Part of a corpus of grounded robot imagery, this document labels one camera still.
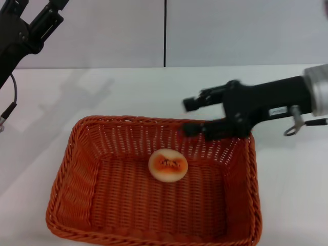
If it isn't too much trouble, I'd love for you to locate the grey left gripper cable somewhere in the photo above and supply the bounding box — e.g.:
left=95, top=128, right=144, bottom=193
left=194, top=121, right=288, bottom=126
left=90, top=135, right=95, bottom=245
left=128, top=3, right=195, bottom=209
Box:
left=0, top=73, right=18, bottom=133

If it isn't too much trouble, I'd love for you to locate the right gripper cable with connector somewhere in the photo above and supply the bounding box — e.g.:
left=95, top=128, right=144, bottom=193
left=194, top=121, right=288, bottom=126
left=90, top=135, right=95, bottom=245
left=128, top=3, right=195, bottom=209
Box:
left=283, top=105, right=328, bottom=137

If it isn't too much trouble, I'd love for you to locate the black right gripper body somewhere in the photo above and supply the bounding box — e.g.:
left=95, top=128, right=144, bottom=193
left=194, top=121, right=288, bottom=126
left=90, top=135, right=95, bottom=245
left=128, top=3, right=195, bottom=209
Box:
left=222, top=76, right=312, bottom=138

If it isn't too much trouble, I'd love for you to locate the orange woven plastic basket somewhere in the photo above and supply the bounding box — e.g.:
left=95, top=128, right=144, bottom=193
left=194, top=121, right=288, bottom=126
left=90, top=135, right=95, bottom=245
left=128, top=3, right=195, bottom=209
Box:
left=45, top=115, right=264, bottom=246

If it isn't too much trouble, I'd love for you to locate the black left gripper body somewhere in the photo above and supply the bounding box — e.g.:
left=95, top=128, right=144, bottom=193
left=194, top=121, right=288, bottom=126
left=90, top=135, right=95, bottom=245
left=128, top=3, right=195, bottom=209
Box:
left=0, top=11, right=43, bottom=89

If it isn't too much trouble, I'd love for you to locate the round toasted bread bun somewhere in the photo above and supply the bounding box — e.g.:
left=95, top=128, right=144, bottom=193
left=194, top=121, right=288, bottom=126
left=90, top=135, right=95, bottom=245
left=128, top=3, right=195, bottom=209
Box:
left=148, top=148, right=189, bottom=183

